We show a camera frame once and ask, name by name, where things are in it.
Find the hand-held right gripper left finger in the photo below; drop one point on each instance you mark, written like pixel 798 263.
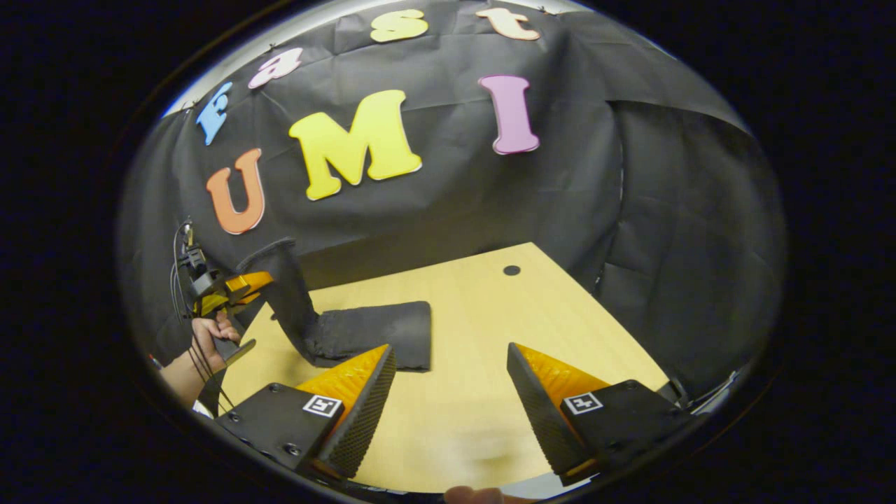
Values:
pixel 360 420

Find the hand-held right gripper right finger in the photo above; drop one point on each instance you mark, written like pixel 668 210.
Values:
pixel 542 420

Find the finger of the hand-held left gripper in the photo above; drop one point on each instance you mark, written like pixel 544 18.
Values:
pixel 212 304
pixel 248 282

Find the black jeans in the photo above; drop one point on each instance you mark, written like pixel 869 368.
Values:
pixel 378 332

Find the black backdrop cloth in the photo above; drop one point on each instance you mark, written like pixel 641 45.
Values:
pixel 448 203

